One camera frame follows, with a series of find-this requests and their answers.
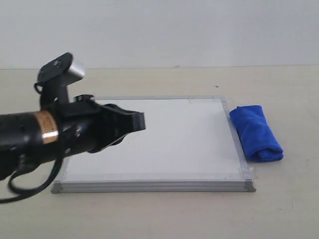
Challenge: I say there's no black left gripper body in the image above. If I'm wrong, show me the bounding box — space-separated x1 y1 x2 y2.
53 94 112 159

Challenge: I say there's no blue cloth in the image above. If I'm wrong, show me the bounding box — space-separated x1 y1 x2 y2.
229 105 284 163

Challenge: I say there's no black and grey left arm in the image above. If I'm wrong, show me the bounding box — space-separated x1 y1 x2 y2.
0 95 146 180

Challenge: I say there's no aluminium framed whiteboard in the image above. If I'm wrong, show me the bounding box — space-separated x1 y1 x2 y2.
51 96 256 193

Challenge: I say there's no clear tape front right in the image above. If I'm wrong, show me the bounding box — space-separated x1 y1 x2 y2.
221 166 258 181

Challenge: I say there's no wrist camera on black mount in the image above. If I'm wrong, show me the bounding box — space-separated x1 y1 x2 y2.
33 52 86 110

